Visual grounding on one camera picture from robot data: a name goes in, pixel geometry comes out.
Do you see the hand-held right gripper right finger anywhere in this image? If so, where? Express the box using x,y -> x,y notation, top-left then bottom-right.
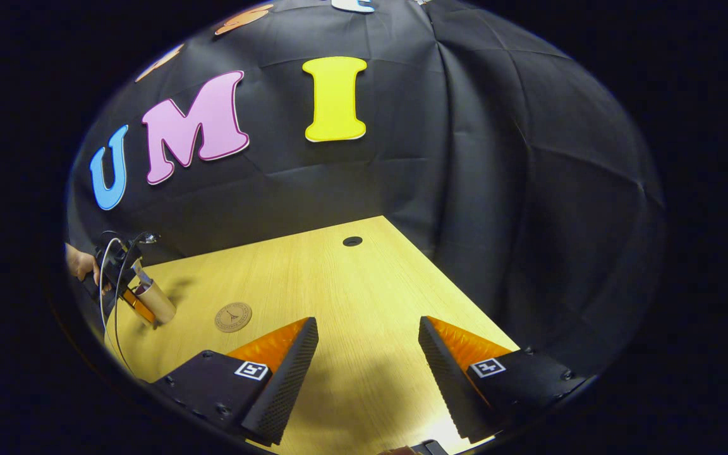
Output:
418,315 -> 592,444

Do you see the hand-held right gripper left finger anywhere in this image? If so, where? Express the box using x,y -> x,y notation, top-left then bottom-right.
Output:
149,317 -> 319,446

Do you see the beige cup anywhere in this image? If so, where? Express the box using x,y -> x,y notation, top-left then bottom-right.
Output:
133,278 -> 177,326

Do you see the round cork coaster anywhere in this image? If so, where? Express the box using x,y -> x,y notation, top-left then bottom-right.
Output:
214,302 -> 253,333

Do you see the yellow wooden desktop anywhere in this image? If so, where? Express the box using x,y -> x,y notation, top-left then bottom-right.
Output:
104,215 -> 521,454

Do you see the white cable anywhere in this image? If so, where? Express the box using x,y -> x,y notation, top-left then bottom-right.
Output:
97,236 -> 137,375

